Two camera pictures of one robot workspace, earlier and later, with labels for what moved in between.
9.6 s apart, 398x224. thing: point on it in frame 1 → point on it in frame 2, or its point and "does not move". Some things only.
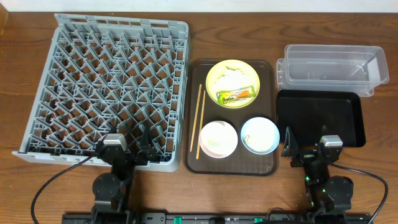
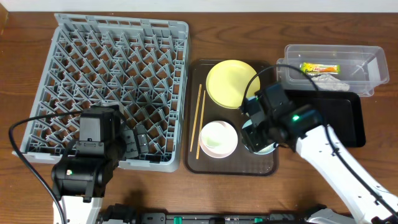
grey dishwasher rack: (108, 75) does not move
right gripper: (308, 157) → (253, 139)
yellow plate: (231, 74) does not move
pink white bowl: (218, 139) does not move
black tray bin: (311, 114) does not move
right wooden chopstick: (201, 124) does not move
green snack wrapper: (224, 97) → (309, 68)
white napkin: (232, 79) → (326, 82)
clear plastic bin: (332, 67) does not move
